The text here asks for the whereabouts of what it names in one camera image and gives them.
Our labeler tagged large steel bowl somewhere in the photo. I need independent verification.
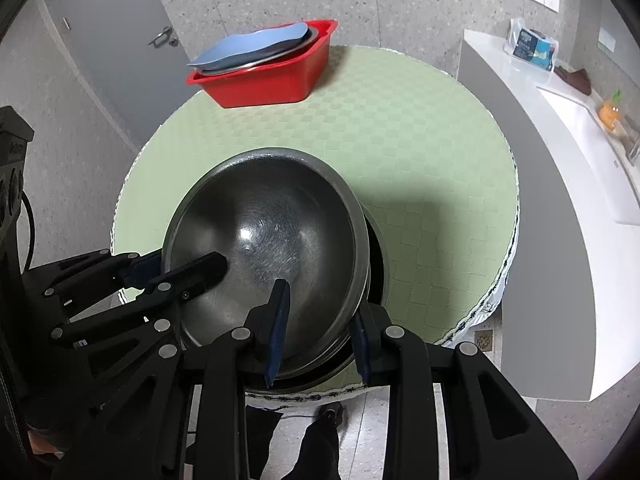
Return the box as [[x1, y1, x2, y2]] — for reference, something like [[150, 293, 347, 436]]
[[163, 148, 370, 380]]

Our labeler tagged left hand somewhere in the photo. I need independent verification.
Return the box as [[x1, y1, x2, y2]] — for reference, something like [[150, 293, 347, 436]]
[[27, 428, 62, 455]]

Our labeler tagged white lace tablecloth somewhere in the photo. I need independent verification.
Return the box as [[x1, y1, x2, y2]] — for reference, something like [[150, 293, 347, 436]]
[[111, 154, 521, 406]]

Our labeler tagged white sink counter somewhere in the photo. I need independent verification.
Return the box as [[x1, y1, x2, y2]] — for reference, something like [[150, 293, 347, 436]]
[[458, 30, 639, 402]]

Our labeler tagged grey door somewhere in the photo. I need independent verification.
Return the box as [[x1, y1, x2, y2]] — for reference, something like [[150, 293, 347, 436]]
[[44, 0, 194, 148]]

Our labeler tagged red plastic basin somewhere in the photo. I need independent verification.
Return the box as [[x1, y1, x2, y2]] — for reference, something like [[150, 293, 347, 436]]
[[186, 20, 338, 108]]

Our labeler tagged green checkered table mat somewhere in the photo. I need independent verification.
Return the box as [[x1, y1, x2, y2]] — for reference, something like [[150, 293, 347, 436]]
[[111, 46, 520, 344]]

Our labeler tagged blue square plate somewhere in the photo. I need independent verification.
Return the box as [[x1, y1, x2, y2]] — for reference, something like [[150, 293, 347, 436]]
[[189, 22, 309, 68]]

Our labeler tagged steel faucet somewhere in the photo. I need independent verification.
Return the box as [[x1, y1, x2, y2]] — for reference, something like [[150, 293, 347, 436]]
[[624, 115, 640, 166]]

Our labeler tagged orange soap bottle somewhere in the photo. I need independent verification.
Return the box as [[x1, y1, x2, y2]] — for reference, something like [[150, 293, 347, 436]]
[[598, 89, 622, 132]]

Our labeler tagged brown cloth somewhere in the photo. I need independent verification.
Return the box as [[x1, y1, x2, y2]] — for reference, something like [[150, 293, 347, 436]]
[[554, 65, 592, 96]]

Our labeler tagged tissue pack blue white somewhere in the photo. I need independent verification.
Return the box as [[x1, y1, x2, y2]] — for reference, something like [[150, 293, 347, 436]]
[[503, 18, 560, 72]]

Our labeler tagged black cable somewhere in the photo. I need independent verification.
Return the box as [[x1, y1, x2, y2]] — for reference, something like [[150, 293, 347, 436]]
[[19, 190, 37, 273]]

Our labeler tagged door handle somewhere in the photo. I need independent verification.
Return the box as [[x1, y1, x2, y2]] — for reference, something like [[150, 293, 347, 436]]
[[149, 26, 179, 49]]

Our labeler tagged wall mirror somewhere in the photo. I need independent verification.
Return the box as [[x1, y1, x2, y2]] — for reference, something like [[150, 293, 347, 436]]
[[570, 0, 639, 124]]

